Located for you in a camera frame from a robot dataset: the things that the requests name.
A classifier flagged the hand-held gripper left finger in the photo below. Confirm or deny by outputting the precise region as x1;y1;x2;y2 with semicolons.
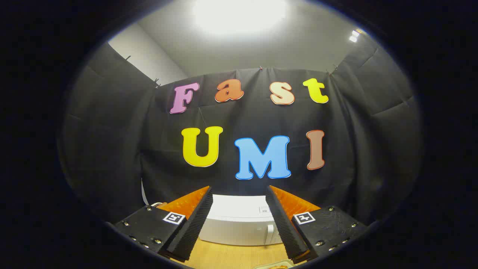
112;186;214;262

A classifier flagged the white microwave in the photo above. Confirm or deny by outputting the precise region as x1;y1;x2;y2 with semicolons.
199;194;284;246

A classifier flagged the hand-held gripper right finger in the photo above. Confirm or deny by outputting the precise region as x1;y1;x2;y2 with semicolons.
266;185;370;262

